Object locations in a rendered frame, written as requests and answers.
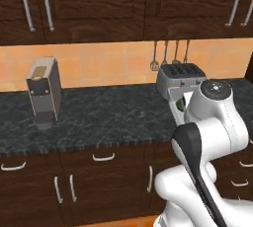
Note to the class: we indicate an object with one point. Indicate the grey slotted hanging spatula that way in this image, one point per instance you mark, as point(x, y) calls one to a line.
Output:
point(154, 65)

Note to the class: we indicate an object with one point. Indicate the grey coffee machine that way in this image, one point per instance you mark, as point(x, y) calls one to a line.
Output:
point(44, 89)

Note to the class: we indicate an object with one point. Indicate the grey hanging ladle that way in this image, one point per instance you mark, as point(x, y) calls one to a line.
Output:
point(176, 60)

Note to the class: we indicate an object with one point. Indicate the pale grey food container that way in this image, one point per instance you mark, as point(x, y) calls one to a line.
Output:
point(175, 97)

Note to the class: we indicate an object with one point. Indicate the dark wood base cupboard door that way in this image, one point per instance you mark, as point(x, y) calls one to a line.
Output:
point(105, 194)
point(26, 201)
point(159, 162)

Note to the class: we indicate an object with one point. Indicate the silver four-slot toaster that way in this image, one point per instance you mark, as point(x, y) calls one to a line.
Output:
point(171, 79)

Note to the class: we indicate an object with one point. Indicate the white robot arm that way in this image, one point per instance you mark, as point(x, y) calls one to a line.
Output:
point(214, 132)

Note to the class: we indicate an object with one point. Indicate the dark wood drawer front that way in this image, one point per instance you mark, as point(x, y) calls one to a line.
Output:
point(125, 157)
point(230, 189)
point(235, 166)
point(36, 163)

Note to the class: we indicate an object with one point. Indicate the grey hanging utensil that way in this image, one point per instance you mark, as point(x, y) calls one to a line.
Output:
point(186, 53)

